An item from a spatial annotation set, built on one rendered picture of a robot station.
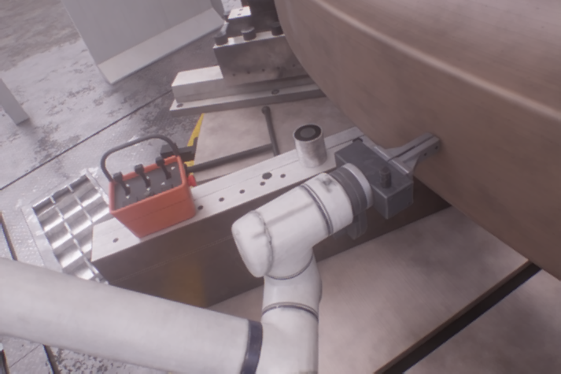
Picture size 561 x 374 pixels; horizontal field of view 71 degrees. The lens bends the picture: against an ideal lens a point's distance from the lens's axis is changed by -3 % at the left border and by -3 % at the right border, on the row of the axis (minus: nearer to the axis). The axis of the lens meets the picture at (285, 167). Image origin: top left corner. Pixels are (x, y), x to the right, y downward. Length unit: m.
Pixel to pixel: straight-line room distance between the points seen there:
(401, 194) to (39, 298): 0.48
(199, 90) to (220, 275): 1.22
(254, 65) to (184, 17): 2.22
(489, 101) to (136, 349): 0.54
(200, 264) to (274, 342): 0.67
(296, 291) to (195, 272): 0.65
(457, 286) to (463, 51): 0.83
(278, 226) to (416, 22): 0.41
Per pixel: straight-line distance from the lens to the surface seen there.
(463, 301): 1.30
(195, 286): 1.29
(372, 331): 1.24
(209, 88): 2.22
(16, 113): 3.95
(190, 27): 4.11
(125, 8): 3.92
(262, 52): 1.97
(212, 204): 1.11
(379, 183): 0.59
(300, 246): 0.57
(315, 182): 0.58
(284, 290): 0.62
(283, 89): 2.13
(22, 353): 2.14
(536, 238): 0.67
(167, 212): 1.06
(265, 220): 0.55
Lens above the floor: 1.43
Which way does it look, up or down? 41 degrees down
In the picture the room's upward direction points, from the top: 15 degrees counter-clockwise
